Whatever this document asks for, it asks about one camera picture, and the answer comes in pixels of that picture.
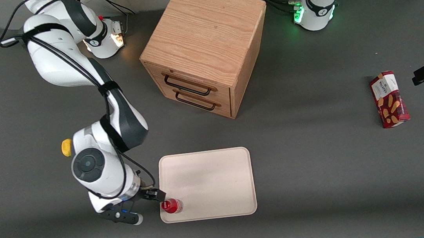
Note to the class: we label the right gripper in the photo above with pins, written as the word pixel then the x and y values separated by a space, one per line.
pixel 150 194

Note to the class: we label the coke bottle with red cap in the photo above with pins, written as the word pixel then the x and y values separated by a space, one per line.
pixel 171 206

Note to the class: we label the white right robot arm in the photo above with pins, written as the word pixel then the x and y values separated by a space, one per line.
pixel 53 68

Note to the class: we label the beige plastic tray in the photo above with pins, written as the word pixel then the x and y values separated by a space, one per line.
pixel 207 182

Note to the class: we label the red tartan shortbread cookie box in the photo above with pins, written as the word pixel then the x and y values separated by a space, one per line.
pixel 389 98

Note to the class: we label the wooden drawer front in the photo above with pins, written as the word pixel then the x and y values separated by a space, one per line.
pixel 221 90
pixel 166 94

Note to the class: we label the wooden two-drawer cabinet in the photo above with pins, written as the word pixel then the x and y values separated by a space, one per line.
pixel 202 29

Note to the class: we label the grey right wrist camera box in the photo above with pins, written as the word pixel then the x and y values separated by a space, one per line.
pixel 122 217

